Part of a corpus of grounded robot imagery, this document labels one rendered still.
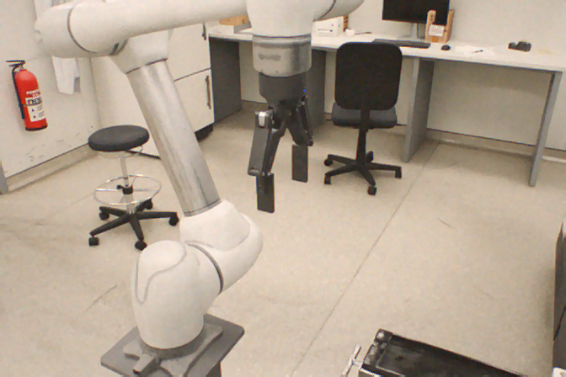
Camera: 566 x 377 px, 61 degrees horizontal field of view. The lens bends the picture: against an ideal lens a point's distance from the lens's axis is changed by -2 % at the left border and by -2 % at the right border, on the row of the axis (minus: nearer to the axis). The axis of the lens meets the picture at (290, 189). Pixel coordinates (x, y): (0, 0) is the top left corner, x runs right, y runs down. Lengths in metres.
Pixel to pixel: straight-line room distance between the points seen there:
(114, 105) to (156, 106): 3.07
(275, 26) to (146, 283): 0.63
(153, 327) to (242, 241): 0.30
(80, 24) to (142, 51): 0.19
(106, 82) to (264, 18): 3.57
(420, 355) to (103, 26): 0.92
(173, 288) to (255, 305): 1.38
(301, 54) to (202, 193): 0.57
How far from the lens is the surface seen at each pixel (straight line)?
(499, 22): 4.31
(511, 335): 2.50
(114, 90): 4.20
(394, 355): 1.11
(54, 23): 1.11
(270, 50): 0.73
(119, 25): 0.98
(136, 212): 3.12
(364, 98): 3.25
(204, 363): 1.23
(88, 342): 2.43
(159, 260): 1.10
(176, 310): 1.12
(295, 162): 0.89
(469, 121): 4.50
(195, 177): 1.20
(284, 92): 0.75
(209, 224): 1.20
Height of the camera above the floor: 1.58
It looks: 27 degrees down
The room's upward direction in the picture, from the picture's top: straight up
